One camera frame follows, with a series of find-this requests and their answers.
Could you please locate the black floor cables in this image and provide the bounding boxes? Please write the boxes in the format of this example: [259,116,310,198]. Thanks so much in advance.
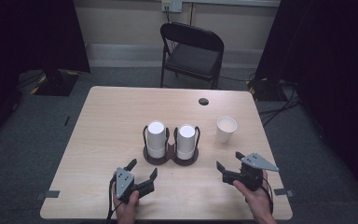
[258,79,303,126]

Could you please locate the single white paper cup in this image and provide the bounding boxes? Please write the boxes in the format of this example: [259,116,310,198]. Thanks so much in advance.
[215,116,239,145]

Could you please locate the dark double cup holder rack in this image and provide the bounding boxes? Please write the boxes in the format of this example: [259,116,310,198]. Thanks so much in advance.
[142,125,201,167]

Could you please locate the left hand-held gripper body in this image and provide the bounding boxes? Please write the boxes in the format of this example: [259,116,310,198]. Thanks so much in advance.
[110,167,155,205]

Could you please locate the grey tape strip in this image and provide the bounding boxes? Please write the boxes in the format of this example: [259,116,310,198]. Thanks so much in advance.
[273,188,295,198]
[35,189,61,201]

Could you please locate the dark curtain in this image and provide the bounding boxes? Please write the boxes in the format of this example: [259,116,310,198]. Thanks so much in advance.
[255,0,358,200]
[0,0,91,150]

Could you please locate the hand-held gripper cable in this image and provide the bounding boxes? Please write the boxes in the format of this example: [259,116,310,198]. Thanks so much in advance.
[104,175,119,224]
[262,176,275,216]

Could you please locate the person's right hand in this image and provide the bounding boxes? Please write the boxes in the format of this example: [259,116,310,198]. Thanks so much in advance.
[232,169,275,219]

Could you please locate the right hand-held gripper cable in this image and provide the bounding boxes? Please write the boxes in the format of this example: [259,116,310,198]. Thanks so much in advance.
[262,176,275,216]

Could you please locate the person's left hand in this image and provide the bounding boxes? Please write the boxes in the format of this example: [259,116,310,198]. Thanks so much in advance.
[111,189,141,219]

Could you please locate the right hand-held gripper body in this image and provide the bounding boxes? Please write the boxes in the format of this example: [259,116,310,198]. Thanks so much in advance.
[222,152,280,192]

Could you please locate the left hand-held gripper cable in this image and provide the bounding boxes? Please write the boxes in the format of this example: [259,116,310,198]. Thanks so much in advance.
[104,175,119,224]

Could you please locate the black stand base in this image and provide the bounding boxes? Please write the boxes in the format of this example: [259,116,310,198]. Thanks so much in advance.
[247,77,288,103]
[31,68,81,97]

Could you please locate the white wall socket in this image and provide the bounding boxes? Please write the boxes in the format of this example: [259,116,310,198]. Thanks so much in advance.
[161,0,184,13]

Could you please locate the black folding chair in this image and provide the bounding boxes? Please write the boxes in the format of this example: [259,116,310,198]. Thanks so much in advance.
[159,21,226,91]

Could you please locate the stack of white paper cups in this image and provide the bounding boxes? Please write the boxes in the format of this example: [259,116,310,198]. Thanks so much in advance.
[146,120,168,160]
[176,124,198,161]

